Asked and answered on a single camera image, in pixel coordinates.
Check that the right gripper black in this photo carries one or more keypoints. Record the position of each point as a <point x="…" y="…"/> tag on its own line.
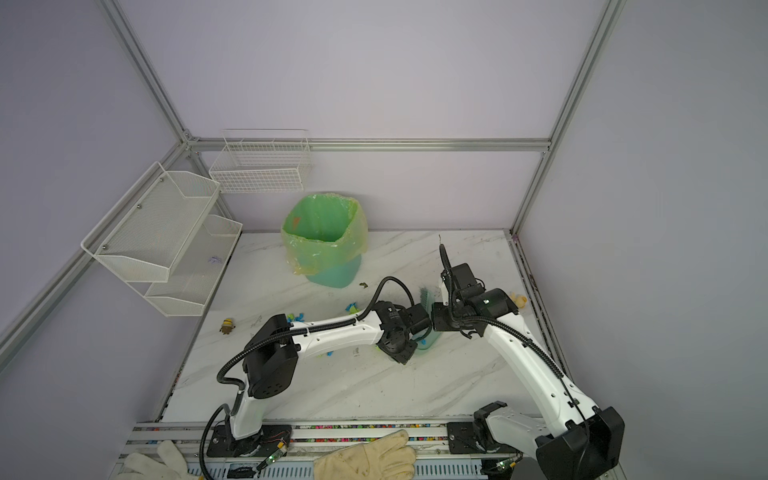
<point x="436" y="321"/>

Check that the white wire basket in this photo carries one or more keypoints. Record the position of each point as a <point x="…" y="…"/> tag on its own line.
<point x="263" y="160"/>

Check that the upper white mesh shelf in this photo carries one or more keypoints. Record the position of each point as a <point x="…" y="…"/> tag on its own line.
<point x="143" y="238"/>

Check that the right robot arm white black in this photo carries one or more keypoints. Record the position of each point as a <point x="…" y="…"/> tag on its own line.
<point x="573" y="438"/>

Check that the green plastic dustpan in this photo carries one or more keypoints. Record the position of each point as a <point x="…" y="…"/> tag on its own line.
<point x="426" y="338"/>

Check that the small yellow toy figure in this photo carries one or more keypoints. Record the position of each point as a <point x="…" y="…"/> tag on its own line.
<point x="227" y="326"/>

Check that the beige work glove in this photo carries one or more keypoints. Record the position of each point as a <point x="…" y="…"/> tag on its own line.
<point x="389" y="457"/>

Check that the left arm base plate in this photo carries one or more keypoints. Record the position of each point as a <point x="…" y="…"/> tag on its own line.
<point x="260" y="445"/>

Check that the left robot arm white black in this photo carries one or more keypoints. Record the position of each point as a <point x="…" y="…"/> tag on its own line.
<point x="266" y="366"/>

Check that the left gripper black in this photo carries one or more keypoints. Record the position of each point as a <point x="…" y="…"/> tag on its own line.
<point x="403" y="358"/>

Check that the white mesh shelf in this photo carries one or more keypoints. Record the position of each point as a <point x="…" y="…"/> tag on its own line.
<point x="192" y="284"/>
<point x="143" y="238"/>

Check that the beige small toy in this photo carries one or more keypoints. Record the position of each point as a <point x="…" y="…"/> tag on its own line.
<point x="519" y="300"/>

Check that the lower white mesh shelf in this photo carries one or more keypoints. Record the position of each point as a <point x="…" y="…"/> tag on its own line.
<point x="192" y="284"/>

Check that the aluminium rail front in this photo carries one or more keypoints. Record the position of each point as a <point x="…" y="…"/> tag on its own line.
<point x="429" y="437"/>

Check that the green trash bin with bag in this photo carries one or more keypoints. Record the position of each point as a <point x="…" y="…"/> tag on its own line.
<point x="325" y="236"/>

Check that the white work glove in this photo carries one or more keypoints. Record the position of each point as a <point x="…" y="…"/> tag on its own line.
<point x="171" y="466"/>

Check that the green blue scrap centre top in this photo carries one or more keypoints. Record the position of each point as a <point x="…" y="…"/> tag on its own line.
<point x="353" y="308"/>

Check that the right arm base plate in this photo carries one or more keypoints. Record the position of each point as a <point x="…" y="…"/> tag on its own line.
<point x="466" y="438"/>

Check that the green hand brush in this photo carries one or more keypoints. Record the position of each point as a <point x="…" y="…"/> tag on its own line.
<point x="427" y="298"/>

